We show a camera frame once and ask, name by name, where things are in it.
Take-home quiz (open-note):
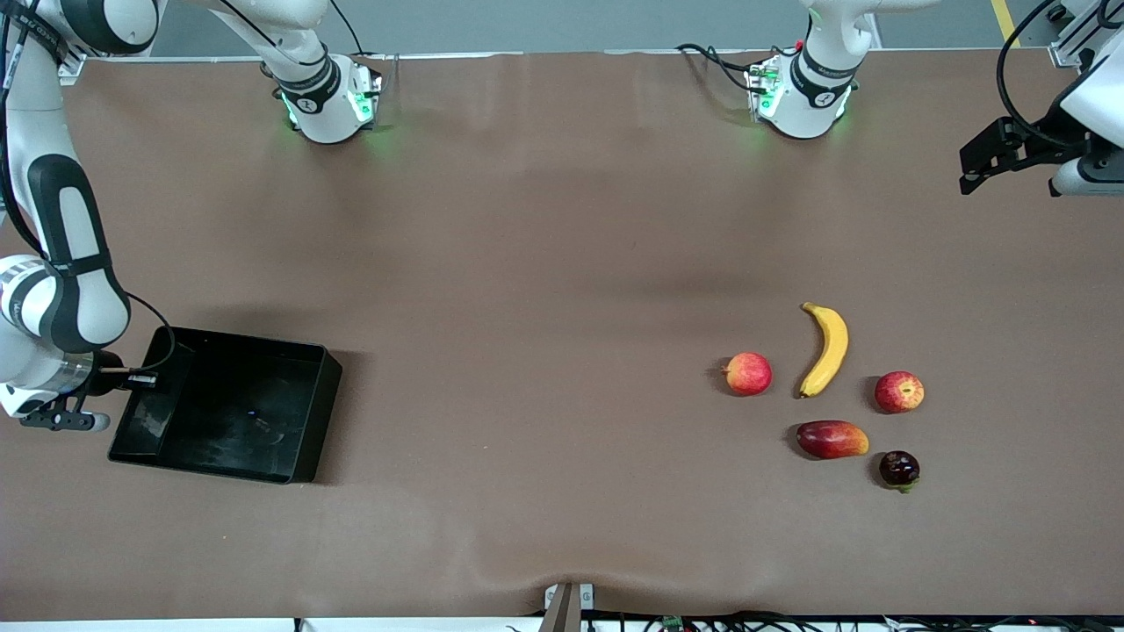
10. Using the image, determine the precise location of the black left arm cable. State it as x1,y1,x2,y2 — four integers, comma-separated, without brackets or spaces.
995,0,1077,150

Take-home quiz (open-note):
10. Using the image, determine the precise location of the black left base cable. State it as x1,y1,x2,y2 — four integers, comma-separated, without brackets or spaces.
676,42,760,96

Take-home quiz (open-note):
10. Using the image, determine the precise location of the black base cable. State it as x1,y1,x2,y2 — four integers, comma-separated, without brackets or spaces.
676,42,760,96
329,0,365,55

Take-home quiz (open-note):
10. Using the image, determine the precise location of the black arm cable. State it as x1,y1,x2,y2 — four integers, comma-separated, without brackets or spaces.
995,0,1077,150
0,0,177,374

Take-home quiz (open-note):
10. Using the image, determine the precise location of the aluminium frame post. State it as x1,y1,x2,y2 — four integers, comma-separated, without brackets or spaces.
1049,0,1124,71

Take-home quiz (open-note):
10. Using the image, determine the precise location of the red yellow mango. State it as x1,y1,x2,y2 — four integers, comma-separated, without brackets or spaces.
796,420,870,461

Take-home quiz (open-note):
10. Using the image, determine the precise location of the black right base cable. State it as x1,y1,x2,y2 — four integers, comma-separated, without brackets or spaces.
329,0,365,55

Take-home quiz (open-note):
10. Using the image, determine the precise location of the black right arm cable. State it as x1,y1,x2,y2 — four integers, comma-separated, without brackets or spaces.
0,0,177,374

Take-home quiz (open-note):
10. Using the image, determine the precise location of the red apple left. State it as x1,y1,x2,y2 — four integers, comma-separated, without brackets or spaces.
722,351,775,398

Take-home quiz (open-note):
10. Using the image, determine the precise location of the brown table mat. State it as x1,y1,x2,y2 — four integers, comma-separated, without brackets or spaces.
0,48,1124,620

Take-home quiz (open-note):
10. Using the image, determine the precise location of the red yellow apple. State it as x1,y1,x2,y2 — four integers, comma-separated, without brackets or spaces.
874,370,926,415

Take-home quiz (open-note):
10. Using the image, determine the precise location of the table edge cable bundle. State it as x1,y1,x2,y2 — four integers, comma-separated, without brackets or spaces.
505,610,1124,632

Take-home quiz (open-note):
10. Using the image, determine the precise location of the metal table edge bracket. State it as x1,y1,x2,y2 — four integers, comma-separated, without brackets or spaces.
543,582,595,632

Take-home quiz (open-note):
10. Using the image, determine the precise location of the yellow banana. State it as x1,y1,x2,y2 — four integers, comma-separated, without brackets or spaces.
797,302,850,399

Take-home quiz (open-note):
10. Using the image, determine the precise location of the black plastic box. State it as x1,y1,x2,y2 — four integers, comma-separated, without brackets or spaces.
107,326,343,485

